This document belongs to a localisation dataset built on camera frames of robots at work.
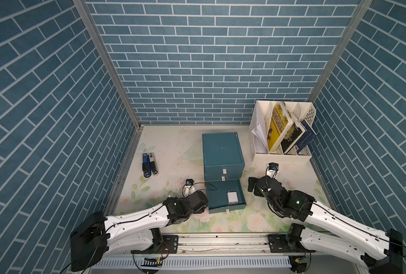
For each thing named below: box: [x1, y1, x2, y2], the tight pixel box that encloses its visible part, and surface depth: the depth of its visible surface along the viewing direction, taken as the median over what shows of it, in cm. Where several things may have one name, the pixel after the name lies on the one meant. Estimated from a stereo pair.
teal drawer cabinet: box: [202, 131, 247, 215], surface depth 82 cm
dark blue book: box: [295, 119, 318, 154], surface depth 100 cm
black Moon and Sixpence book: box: [280, 114, 307, 155], surface depth 98 cm
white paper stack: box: [250, 113, 269, 154], surface depth 95 cm
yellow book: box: [266, 101, 294, 153], surface depth 98 cm
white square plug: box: [226, 191, 239, 205], surface depth 86 cm
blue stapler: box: [141, 152, 152, 179], surface depth 98 cm
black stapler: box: [149, 152, 160, 176], surface depth 98 cm
